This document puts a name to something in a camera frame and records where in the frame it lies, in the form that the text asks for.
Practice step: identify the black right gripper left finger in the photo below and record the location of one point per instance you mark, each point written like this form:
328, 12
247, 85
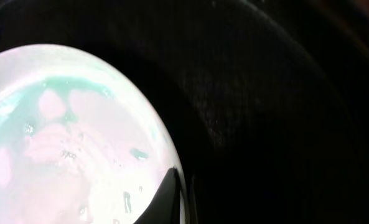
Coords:
164, 207

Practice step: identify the round black serving tray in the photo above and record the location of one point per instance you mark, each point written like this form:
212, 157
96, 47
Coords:
267, 102

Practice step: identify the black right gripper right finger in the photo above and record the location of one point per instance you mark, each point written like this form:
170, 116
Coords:
193, 203

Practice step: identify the pale green plate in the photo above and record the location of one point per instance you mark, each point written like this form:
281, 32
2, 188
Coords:
79, 142

